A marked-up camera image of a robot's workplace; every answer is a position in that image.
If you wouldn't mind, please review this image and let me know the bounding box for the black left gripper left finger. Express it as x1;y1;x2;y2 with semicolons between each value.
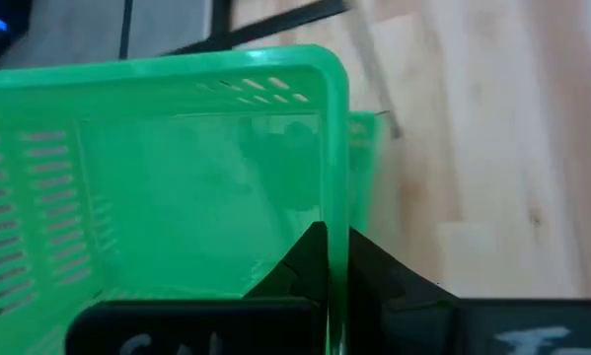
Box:
65;221;330;355

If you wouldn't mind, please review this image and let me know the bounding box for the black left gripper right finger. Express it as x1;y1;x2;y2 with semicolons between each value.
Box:
346;227;591;355

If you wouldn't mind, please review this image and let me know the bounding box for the green slotted plastic basket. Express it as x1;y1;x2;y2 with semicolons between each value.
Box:
0;43;351;355

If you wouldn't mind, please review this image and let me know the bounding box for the black aluminium table frame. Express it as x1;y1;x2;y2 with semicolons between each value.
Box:
119;0;350;58

